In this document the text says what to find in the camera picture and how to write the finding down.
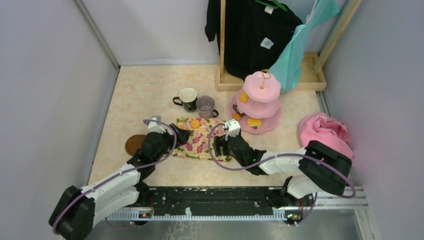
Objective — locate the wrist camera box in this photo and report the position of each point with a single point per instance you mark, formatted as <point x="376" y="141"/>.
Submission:
<point x="232" y="128"/>
<point x="154" y="124"/>

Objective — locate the pink three-tier cake stand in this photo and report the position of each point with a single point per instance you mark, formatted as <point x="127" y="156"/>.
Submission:
<point x="264" y="91"/>

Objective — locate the grey mug black handle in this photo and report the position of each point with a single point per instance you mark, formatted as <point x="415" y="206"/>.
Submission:
<point x="206" y="107"/>

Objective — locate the yellow rectangular biscuit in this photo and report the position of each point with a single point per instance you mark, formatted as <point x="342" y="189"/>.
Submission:
<point x="243" y="98"/>

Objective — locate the yellow layered cake slice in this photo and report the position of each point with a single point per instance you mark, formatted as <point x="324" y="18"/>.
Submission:
<point x="254" y="123"/>

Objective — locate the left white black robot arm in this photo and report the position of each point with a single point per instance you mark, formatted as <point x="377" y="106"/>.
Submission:
<point x="79" y="209"/>

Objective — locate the wooden clothes rack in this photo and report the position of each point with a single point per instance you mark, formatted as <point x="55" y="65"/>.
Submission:
<point x="312" y="77"/>

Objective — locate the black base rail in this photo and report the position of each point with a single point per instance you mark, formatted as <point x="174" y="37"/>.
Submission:
<point x="258" y="203"/>

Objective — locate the chocolate triangle cake slice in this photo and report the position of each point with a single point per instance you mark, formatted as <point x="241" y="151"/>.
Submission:
<point x="237" y="110"/>

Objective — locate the green clothes hanger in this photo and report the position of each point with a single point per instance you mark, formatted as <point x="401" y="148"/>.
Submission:
<point x="274" y="5"/>

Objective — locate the brown round coaster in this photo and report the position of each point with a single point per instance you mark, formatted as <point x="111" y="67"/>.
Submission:
<point x="134" y="143"/>

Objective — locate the black t-shirt on hanger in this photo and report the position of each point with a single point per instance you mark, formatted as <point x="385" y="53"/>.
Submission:
<point x="255" y="35"/>

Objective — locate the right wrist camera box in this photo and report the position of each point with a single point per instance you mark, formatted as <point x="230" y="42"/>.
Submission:
<point x="232" y="128"/>

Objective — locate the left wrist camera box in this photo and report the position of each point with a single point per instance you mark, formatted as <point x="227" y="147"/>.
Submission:
<point x="154" y="124"/>

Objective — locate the orange flower-shaped cookie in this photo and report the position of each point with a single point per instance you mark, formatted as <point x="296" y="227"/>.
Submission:
<point x="236" y="116"/>

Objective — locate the teal garment hanging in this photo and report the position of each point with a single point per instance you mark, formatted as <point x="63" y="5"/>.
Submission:
<point x="287" y="68"/>

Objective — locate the pink crumpled towel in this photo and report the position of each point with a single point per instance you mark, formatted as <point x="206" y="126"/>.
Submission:
<point x="327" y="130"/>

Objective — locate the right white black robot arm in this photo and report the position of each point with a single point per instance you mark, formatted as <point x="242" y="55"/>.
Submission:
<point x="313" y="168"/>

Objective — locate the black mug white inside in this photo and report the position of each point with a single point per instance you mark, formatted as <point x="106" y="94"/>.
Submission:
<point x="187" y="99"/>

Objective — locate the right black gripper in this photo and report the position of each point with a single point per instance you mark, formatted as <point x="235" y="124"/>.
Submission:
<point x="216" y="145"/>

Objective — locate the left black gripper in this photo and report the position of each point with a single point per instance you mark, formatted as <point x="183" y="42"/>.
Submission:
<point x="182" y="135"/>

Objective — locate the round dotted biscuit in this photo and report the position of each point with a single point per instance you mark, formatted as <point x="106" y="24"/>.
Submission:
<point x="195" y="124"/>

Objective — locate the floral rectangular tray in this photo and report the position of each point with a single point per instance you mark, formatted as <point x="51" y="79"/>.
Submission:
<point x="197" y="145"/>

